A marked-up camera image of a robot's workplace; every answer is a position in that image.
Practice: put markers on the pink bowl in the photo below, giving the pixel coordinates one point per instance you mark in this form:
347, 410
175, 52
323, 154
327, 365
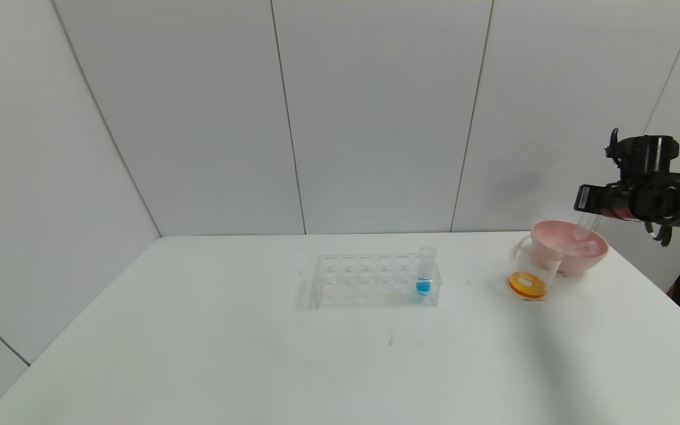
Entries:
552, 236

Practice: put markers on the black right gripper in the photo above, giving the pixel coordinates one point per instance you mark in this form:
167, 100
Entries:
583, 199

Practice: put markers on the test tube with yellow pigment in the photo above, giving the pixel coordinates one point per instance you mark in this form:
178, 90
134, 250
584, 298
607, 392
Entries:
588, 227

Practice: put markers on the clear plastic test tube rack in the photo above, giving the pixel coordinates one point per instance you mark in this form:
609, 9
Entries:
331, 282

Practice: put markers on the clear glass beaker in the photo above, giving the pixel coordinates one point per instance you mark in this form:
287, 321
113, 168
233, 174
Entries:
528, 285

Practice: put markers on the test tube with blue pigment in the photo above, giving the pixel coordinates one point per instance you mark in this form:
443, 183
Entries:
423, 287

